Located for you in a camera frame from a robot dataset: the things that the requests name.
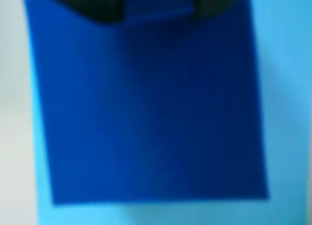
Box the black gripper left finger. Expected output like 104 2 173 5
46 0 127 24

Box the large blue cube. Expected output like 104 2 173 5
21 0 270 206

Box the light blue paper square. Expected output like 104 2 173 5
23 0 312 225

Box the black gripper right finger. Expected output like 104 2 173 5
194 0 236 18

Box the tiny blue cube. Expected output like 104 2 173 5
124 0 195 23

